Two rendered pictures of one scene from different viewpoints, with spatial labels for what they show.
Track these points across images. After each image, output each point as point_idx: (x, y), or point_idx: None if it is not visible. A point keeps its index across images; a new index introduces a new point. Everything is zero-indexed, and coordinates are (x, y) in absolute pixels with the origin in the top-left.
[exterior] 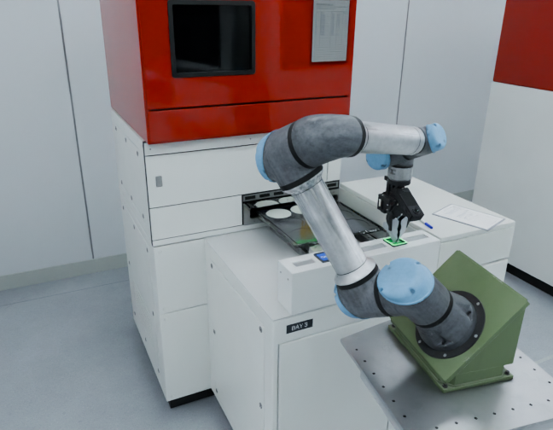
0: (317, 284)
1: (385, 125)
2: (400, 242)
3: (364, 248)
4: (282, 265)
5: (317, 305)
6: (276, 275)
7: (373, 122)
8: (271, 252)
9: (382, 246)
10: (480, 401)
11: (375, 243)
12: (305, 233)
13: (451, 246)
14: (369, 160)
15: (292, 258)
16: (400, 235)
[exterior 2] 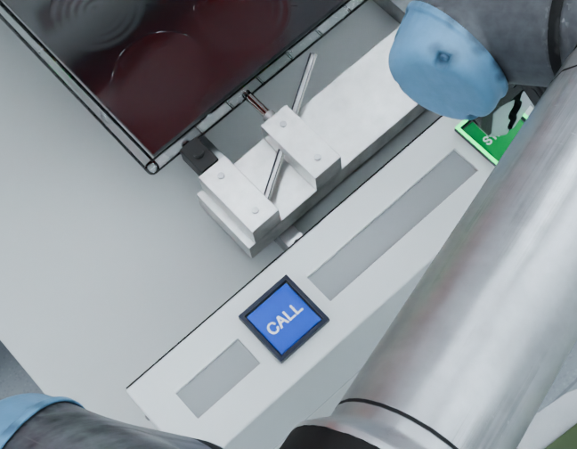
0: (277, 418)
1: (545, 293)
2: (517, 129)
3: (402, 204)
4: (150, 420)
5: (288, 430)
6: (117, 276)
7: (485, 317)
8: (67, 142)
9: (460, 172)
10: None
11: (434, 160)
12: (164, 69)
13: None
14: (408, 89)
15: (170, 359)
16: (518, 118)
